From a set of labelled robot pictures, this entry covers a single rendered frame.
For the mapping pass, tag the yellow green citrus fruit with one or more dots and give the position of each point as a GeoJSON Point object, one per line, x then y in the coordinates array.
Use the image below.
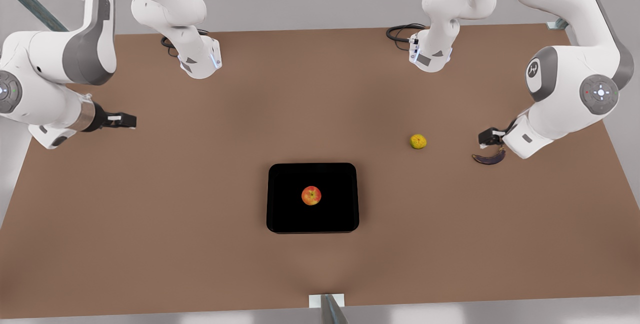
{"type": "Point", "coordinates": [418, 141]}

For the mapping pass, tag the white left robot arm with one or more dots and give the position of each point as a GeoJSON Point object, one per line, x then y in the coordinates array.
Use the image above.
{"type": "Point", "coordinates": [575, 89]}

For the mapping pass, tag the black rectangular tray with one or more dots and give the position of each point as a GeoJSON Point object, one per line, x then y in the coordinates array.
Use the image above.
{"type": "Point", "coordinates": [313, 198]}

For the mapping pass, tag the dark purple eggplant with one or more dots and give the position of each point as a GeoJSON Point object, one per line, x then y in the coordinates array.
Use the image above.
{"type": "Point", "coordinates": [490, 158]}

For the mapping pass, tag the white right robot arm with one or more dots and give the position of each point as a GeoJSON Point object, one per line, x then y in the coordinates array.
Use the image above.
{"type": "Point", "coordinates": [45, 59]}

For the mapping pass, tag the red yellow apple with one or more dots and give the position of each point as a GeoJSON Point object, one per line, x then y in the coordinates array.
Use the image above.
{"type": "Point", "coordinates": [311, 195]}

